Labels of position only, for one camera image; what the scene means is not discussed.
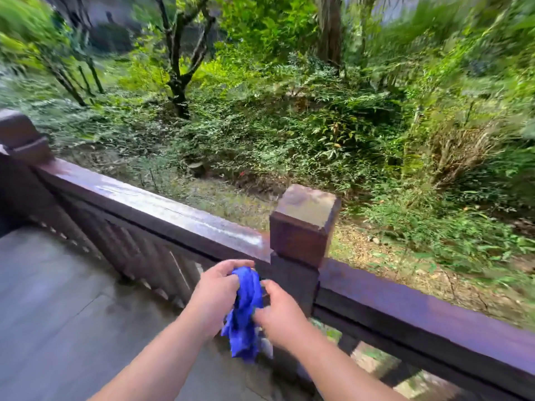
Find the person's left thumb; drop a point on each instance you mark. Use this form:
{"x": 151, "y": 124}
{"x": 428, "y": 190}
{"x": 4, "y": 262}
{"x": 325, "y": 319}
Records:
{"x": 234, "y": 290}

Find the person's right thumb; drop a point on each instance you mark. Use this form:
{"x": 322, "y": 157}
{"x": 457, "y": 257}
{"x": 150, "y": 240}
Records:
{"x": 272, "y": 291}

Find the person's right hand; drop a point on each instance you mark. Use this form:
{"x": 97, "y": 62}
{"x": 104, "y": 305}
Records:
{"x": 284, "y": 323}

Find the square brown wooden post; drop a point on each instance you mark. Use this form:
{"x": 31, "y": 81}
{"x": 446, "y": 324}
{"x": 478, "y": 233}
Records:
{"x": 301, "y": 238}

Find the person's left forearm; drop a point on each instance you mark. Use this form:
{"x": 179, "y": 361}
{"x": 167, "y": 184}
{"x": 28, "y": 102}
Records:
{"x": 154, "y": 363}

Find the person's left hand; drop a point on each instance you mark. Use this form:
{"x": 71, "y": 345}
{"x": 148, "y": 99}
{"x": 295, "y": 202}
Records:
{"x": 211, "y": 294}

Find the thick straight tree trunk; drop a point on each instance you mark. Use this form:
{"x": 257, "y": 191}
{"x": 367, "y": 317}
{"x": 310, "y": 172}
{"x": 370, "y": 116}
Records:
{"x": 330, "y": 29}

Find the person's right forearm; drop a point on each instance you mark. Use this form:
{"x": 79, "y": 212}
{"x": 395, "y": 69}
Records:
{"x": 342, "y": 373}

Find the brown wooden handrail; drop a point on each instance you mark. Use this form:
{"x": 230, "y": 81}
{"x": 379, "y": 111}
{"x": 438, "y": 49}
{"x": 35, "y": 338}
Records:
{"x": 159, "y": 212}
{"x": 422, "y": 317}

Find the green undergrowth shrubs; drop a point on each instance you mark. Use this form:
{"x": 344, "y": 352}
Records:
{"x": 334, "y": 129}

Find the dark forked tree trunk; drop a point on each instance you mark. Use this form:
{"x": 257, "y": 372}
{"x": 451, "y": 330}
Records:
{"x": 179, "y": 62}

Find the blue cloth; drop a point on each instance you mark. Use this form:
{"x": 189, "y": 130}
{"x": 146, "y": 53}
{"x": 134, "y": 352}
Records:
{"x": 244, "y": 319}

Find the thin leaning tree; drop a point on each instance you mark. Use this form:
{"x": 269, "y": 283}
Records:
{"x": 71, "y": 75}

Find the brown wooden lattice panel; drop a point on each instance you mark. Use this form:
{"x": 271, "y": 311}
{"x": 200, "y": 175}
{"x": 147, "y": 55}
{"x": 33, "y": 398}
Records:
{"x": 397, "y": 373}
{"x": 138, "y": 254}

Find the brown wooden corner post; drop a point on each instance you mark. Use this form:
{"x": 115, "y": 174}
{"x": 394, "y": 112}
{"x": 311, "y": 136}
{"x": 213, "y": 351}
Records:
{"x": 21, "y": 162}

